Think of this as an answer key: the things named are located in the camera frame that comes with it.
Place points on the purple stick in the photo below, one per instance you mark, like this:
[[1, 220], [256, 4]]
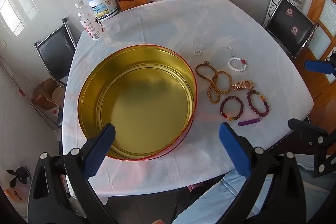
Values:
[[248, 122]]

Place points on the wooden glass door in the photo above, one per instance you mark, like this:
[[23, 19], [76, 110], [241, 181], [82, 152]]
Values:
[[321, 86]]

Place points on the black chair left side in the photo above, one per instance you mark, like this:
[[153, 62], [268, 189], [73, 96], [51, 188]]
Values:
[[57, 52]]

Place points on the cardboard box on floor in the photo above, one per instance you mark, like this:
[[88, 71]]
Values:
[[48, 94]]

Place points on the round gold red tin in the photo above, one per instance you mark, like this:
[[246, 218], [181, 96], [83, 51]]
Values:
[[148, 93]]

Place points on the black chair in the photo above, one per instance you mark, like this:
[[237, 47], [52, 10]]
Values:
[[57, 52], [290, 28]]

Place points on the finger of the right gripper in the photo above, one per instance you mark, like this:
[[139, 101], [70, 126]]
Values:
[[326, 67], [321, 141]]

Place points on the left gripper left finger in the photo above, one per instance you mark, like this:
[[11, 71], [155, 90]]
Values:
[[48, 201]]

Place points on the white blue lidded tub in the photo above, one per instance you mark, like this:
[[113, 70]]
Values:
[[104, 9]]

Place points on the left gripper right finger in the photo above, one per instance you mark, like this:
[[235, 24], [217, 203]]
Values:
[[285, 200]]

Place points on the clear plastic water bottle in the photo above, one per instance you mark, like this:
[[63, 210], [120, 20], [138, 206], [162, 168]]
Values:
[[91, 23]]

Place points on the rose gold wristwatch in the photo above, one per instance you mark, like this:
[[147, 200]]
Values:
[[243, 85]]

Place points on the black chair right side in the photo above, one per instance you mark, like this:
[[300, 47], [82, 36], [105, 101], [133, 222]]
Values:
[[290, 28]]

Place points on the white tablecloth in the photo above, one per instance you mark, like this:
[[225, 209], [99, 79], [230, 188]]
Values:
[[222, 45]]

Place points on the black bunny bag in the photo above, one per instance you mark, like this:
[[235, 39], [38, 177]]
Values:
[[22, 175]]

